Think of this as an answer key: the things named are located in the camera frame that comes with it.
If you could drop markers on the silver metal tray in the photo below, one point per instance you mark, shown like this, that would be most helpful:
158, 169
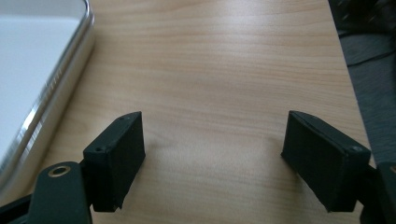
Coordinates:
34, 81

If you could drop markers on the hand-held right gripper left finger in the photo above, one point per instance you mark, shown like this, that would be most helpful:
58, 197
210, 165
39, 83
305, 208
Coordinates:
116, 161

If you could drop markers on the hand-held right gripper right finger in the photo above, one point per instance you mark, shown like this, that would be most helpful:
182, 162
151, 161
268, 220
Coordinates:
323, 161

